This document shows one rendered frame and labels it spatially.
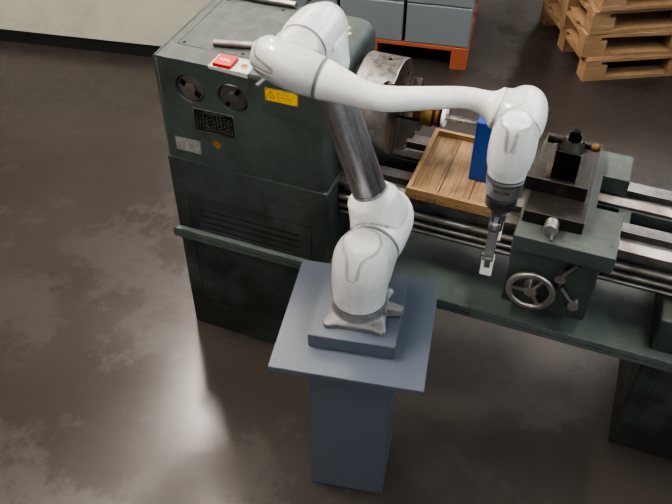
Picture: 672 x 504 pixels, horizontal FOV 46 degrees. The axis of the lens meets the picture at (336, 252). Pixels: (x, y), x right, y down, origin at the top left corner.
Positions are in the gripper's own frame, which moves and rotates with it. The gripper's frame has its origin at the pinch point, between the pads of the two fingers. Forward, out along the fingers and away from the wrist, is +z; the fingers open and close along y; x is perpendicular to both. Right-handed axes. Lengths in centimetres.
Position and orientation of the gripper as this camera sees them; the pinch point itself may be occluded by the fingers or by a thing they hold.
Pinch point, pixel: (490, 253)
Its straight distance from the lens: 204.2
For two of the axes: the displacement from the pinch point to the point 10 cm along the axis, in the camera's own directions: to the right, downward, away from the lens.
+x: 9.5, 2.2, -2.2
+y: -3.1, 6.6, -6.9
